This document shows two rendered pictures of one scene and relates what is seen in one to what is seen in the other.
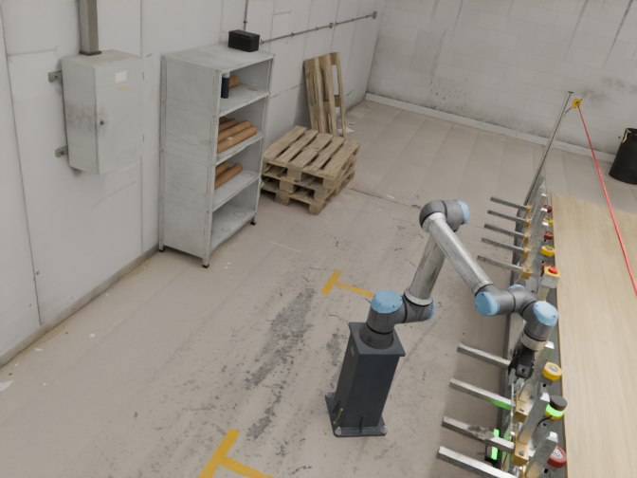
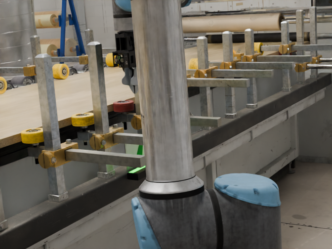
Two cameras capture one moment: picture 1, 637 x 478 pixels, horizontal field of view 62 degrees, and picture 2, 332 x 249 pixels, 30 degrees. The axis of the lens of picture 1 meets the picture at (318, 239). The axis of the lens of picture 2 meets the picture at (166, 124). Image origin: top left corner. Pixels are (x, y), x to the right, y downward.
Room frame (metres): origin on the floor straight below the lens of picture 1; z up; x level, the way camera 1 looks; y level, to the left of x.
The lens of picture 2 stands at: (3.61, -0.19, 1.31)
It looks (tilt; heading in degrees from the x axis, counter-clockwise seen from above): 12 degrees down; 196
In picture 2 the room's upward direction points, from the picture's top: 4 degrees counter-clockwise
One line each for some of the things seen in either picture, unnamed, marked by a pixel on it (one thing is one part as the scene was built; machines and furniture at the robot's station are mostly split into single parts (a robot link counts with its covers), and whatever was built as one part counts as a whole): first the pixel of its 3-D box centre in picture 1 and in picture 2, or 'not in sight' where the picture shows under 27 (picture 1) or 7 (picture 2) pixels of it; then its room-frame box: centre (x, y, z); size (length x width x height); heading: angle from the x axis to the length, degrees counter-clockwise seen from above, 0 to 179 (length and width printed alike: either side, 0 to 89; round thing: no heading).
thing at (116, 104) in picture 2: (551, 462); (124, 114); (1.39, -1.01, 0.85); 0.08 x 0.08 x 0.11
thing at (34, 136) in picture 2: (548, 376); (35, 146); (1.87, -1.14, 0.85); 0.08 x 0.08 x 0.11
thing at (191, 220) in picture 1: (216, 154); not in sight; (3.93, 0.93, 0.78); 0.90 x 0.45 x 1.55; 165
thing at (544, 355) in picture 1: (528, 386); (100, 113); (1.70, -0.98, 0.93); 0.04 x 0.04 x 0.48; 74
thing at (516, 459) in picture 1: (520, 448); (145, 119); (1.43, -0.91, 0.85); 0.14 x 0.06 x 0.05; 164
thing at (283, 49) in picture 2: not in sight; (286, 48); (-0.01, -0.50, 0.95); 0.14 x 0.06 x 0.05; 164
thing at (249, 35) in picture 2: not in sight; (250, 76); (0.49, -0.64, 0.86); 0.04 x 0.04 x 0.48; 74
